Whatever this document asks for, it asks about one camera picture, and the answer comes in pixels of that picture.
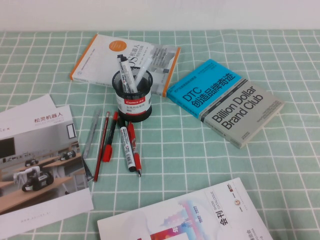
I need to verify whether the black mesh pen holder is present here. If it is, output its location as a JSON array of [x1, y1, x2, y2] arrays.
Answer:
[[111, 69, 154, 123]]

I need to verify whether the red gel pen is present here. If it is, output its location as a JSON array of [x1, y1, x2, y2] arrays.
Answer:
[[126, 121, 143, 178]]

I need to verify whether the grey pen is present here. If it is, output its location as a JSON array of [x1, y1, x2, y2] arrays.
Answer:
[[81, 107, 102, 160]]

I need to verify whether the white barcode marker black cap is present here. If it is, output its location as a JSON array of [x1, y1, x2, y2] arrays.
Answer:
[[117, 117, 136, 173]]

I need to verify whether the white marker with clear cap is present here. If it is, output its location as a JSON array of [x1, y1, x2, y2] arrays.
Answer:
[[134, 57, 153, 87]]

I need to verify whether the white labelled marker black tip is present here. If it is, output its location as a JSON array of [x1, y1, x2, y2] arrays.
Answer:
[[116, 53, 131, 93]]

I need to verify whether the black marker with red cap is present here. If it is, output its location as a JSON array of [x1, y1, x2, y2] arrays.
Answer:
[[101, 111, 119, 163]]

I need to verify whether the blue grey DTC book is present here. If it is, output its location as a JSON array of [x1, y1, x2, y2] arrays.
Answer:
[[166, 58, 286, 150]]

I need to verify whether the red pencil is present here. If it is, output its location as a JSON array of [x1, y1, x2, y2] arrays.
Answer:
[[93, 111, 111, 183]]

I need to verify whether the green checkered tablecloth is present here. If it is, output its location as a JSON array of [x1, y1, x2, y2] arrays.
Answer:
[[0, 29, 320, 240]]

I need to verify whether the white orange-edged ROS book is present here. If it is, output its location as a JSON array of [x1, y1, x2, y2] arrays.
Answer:
[[69, 33, 182, 98]]

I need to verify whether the white show catalogue magazine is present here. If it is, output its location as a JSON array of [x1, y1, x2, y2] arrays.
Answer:
[[96, 177, 275, 240]]

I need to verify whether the white AgileX brochure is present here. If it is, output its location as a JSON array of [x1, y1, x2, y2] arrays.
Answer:
[[0, 93, 57, 118]]

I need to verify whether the brochure with classroom robot photo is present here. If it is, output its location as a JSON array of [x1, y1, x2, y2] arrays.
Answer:
[[0, 104, 95, 235]]

